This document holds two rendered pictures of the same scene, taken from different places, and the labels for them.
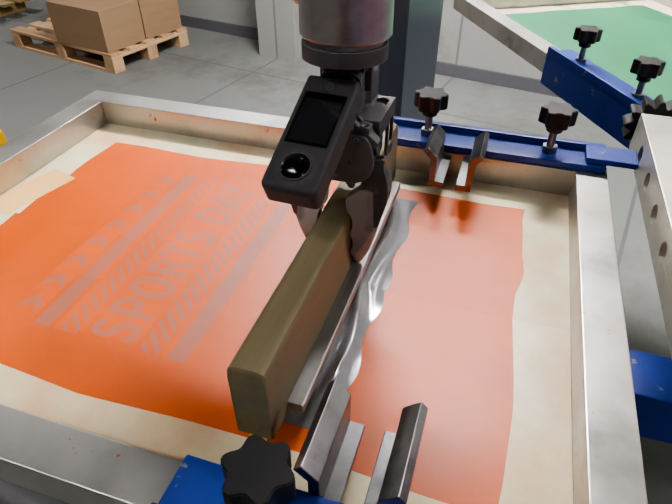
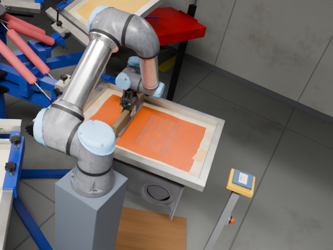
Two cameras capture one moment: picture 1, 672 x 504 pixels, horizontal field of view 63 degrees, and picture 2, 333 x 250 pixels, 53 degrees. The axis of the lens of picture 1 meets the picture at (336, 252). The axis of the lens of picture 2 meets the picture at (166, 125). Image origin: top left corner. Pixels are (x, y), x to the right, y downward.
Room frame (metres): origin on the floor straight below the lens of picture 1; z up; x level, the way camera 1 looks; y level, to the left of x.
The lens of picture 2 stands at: (1.92, -0.01, 2.11)
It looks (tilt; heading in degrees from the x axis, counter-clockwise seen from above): 37 degrees down; 171
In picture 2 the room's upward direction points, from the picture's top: 15 degrees clockwise
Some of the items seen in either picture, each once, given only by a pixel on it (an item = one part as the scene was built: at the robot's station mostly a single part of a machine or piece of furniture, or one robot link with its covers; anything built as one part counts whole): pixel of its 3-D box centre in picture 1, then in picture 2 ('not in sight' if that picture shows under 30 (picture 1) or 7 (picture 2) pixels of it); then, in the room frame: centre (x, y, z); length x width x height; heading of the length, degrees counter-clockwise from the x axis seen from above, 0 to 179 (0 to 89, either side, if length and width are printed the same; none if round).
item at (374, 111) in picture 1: (346, 107); (130, 95); (0.46, -0.01, 1.14); 0.09 x 0.08 x 0.12; 162
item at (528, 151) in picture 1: (483, 159); not in sight; (0.67, -0.20, 0.97); 0.30 x 0.05 x 0.07; 72
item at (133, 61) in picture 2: not in sight; (134, 69); (0.46, -0.01, 1.30); 0.09 x 0.08 x 0.11; 161
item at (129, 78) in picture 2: not in sight; (129, 79); (0.56, -0.02, 1.30); 0.11 x 0.11 x 0.08; 71
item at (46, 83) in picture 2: not in sight; (56, 86); (0.31, -0.42, 1.02); 0.17 x 0.06 x 0.05; 72
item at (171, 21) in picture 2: not in sight; (162, 25); (-0.80, 0.16, 1.06); 0.61 x 0.46 x 0.12; 132
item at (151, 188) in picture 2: not in sight; (138, 177); (0.67, 0.11, 0.77); 0.46 x 0.09 x 0.36; 72
